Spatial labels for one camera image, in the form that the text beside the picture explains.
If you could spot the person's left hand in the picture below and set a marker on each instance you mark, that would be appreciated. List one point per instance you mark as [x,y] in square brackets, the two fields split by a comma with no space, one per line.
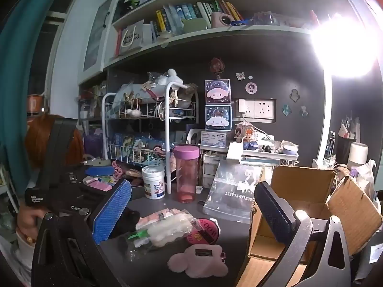
[28,221]

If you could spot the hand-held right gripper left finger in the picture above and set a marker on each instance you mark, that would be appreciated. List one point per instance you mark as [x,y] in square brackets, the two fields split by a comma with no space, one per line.
[112,212]

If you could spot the pink character display box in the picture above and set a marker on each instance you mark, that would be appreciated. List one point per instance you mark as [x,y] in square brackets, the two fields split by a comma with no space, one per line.
[217,92]

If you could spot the white supplement jar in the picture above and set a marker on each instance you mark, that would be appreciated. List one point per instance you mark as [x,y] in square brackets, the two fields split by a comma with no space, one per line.
[153,184]

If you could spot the row of books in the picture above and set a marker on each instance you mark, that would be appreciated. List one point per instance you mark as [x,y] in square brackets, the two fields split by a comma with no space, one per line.
[194,13]

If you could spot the green case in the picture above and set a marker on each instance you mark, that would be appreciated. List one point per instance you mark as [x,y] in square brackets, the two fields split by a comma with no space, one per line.
[194,25]

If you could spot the brown cardboard box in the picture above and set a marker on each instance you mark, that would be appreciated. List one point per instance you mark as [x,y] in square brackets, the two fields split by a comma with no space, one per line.
[302,197]

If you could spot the white charger plug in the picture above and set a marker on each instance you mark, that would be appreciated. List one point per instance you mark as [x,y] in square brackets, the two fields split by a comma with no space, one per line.
[242,107]

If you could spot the teal curtain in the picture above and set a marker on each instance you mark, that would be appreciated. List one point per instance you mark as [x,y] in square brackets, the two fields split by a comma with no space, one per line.
[18,74]

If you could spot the pink flower clip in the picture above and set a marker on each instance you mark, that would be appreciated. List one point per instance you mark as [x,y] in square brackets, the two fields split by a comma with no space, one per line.
[117,170]

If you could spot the white desk lamp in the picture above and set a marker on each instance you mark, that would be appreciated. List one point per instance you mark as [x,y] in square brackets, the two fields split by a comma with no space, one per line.
[324,110]

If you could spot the white wall shelf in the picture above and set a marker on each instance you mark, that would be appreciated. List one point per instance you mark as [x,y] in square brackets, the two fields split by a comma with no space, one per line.
[239,33]

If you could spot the white wall power outlet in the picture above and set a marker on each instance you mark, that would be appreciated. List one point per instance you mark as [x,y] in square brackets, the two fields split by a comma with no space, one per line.
[260,107]

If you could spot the glass cabinet door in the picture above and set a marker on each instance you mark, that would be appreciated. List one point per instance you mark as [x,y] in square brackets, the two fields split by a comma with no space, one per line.
[98,33]

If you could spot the pink pads packet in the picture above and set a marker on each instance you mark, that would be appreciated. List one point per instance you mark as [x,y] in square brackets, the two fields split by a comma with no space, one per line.
[155,216]

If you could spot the white power adapter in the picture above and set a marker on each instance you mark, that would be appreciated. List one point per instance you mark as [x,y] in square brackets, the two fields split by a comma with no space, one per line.
[235,152]

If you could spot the white pom-pom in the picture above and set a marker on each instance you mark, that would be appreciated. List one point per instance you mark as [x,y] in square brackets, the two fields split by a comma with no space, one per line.
[133,112]

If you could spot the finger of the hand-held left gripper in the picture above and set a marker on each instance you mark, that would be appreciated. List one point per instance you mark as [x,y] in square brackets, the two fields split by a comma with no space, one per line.
[100,171]

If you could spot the round portrait badge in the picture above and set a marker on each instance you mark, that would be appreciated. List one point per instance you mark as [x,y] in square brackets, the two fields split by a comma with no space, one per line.
[251,88]

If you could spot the clear bag of cotton pads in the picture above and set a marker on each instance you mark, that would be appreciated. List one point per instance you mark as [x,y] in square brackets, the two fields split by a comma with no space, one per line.
[167,230]

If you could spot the small white drawer unit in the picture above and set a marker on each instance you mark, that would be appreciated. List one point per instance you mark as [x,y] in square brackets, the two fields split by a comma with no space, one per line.
[211,169]

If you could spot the pink plush pouch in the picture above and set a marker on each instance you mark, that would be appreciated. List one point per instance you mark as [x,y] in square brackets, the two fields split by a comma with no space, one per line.
[194,260]

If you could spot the purple bowl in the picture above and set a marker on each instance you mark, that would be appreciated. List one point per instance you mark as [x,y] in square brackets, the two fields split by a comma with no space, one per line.
[289,150]

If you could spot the blue round case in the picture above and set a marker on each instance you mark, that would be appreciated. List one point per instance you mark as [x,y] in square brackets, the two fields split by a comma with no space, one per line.
[252,145]

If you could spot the character wall magnet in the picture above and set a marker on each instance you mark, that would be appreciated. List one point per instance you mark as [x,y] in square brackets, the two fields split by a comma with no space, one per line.
[286,110]
[304,111]
[294,95]

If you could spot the white humidifier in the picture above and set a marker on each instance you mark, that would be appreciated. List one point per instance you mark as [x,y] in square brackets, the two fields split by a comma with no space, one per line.
[357,154]

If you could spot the white and blue mask box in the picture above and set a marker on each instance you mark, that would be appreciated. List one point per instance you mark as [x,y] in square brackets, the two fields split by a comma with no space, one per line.
[213,139]

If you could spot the white printed tote bag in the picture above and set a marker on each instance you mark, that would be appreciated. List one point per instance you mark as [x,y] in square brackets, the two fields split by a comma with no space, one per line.
[131,39]

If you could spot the anime print boxes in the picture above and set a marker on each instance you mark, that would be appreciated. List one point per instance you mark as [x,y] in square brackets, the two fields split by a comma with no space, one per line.
[134,149]

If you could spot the black soft cloth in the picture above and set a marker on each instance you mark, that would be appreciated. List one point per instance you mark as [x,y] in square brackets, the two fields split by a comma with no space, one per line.
[128,221]

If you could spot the small figurine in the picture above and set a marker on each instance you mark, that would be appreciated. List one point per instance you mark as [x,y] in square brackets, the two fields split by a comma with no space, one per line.
[244,133]

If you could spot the person's left forearm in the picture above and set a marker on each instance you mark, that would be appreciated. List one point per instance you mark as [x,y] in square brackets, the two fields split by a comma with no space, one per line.
[25,257]

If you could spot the blue character display box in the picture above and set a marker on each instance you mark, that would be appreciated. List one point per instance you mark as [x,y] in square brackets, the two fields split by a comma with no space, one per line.
[218,118]

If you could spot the white plush toy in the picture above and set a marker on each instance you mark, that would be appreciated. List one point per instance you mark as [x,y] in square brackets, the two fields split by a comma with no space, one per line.
[173,77]

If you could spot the black pen holder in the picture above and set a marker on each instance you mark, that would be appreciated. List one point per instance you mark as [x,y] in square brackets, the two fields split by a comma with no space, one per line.
[345,146]

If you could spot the clear printed zip bag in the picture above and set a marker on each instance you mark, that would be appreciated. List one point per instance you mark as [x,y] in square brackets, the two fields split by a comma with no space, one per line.
[230,191]

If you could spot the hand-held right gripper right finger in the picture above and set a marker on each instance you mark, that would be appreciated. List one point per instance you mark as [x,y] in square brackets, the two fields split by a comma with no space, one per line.
[272,212]

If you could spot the pink lidded plastic bottle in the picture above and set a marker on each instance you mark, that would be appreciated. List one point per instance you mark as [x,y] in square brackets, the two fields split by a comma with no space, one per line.
[187,176]

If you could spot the round pink tin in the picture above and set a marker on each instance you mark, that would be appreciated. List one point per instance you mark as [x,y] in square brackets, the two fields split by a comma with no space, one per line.
[206,230]

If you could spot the spring doll head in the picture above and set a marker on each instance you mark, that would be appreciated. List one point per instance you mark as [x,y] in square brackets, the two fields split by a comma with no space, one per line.
[217,65]

